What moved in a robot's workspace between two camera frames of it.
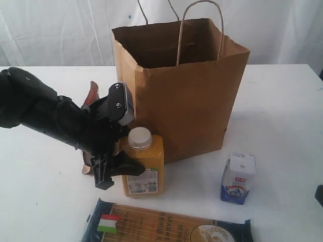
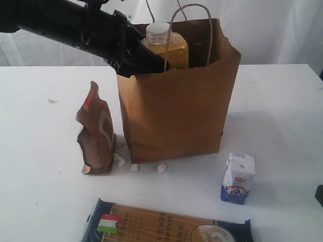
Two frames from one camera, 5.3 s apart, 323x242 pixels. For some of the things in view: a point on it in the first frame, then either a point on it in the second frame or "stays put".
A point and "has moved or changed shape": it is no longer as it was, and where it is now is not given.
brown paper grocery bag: [187, 78] has moved or changed shape
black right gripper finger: [319, 194] stays put
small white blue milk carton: [237, 177] stays put
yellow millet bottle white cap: [148, 149] → [157, 32]
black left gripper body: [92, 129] → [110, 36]
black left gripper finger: [121, 164] → [144, 61]
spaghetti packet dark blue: [114, 222] stays put
